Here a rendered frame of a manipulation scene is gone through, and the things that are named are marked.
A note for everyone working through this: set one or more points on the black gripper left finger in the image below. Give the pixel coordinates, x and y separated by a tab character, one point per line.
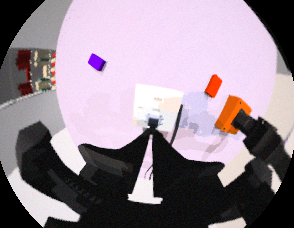
125	161

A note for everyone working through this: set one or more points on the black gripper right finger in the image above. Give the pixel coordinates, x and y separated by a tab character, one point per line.
170	167

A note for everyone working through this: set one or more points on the small purple block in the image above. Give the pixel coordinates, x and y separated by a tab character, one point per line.
96	62

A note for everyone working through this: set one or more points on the white power cube with black cables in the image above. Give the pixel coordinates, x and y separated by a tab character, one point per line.
157	100

